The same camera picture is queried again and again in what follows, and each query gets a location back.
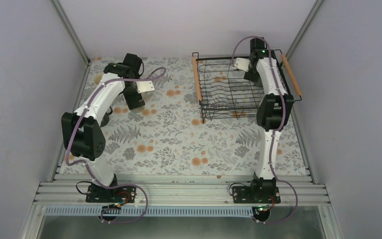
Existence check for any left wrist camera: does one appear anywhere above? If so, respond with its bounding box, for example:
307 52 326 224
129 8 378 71
136 81 155 94

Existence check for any wooden rack handle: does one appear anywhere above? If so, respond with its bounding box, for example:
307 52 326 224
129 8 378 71
281 53 302 98
191 56 202 102

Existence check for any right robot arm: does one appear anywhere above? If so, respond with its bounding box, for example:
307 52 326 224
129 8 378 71
244 36 294 182

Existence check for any floral pastel mug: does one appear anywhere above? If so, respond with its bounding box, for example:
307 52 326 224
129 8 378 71
132 93 153 114

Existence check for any slotted cable duct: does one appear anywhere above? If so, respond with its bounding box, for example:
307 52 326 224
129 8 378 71
43 205 253 218

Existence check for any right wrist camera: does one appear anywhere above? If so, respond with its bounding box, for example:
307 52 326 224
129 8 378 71
233 58 251 72

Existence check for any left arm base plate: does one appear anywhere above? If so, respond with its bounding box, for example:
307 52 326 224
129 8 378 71
85 184 136 204

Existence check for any black wire dish rack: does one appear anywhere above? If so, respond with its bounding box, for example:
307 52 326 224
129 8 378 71
192 50 302 121

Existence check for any dark grey mug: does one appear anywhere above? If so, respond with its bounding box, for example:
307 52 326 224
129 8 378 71
100 106 113 127

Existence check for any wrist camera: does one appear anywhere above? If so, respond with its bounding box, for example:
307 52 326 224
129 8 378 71
136 81 155 94
233 58 251 72

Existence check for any aluminium rail frame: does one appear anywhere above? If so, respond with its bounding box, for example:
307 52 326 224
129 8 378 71
21 173 341 239

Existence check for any left wooden rack handle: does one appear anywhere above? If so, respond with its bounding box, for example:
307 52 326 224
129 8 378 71
191 56 202 102

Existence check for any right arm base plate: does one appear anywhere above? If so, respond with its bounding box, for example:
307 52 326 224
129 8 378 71
228 183 282 204

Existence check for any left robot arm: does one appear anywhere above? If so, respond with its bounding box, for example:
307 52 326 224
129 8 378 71
61 53 145 202

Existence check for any cream ribbed mug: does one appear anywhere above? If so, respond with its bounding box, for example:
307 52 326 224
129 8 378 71
94 72 103 85

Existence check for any right wooden rack handle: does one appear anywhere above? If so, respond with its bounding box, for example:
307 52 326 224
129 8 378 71
281 53 302 98

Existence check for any floral tablecloth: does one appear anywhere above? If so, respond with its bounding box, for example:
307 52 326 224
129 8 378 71
61 56 307 176

